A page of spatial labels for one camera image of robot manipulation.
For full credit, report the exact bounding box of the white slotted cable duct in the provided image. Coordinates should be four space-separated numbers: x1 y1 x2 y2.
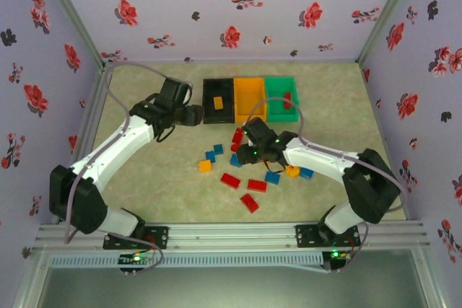
48 252 325 269

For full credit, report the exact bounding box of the black plastic bin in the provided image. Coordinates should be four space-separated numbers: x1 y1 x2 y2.
201 77 236 125

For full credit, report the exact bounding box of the aluminium corner post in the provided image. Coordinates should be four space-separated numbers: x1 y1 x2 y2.
354 0 424 66
33 0 111 71

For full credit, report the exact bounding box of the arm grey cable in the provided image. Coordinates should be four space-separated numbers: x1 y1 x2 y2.
242 97 407 273
64 61 170 273

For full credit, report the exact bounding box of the grey metal sheet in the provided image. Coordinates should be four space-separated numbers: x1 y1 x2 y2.
35 267 429 308

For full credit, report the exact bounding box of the aluminium side rail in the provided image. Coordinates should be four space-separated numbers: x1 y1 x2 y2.
53 64 115 225

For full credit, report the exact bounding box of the green plastic bin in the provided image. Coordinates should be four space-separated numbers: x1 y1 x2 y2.
264 76 300 123

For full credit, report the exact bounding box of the orange plastic bin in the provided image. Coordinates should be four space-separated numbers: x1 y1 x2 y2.
232 76 269 123

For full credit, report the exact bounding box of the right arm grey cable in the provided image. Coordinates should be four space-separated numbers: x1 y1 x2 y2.
242 97 407 273

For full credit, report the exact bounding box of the aluminium frame bar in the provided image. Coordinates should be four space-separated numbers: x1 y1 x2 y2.
12 246 50 308
411 246 450 308

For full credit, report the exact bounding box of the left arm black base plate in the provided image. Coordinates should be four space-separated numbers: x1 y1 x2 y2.
103 225 170 250

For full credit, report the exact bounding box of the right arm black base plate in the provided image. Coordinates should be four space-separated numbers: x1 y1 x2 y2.
295 224 362 250

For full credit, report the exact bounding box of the long aluminium mounting rail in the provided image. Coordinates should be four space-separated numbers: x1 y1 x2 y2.
35 221 432 251

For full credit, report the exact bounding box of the left arm grey cable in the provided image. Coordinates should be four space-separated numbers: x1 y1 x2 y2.
64 61 170 273

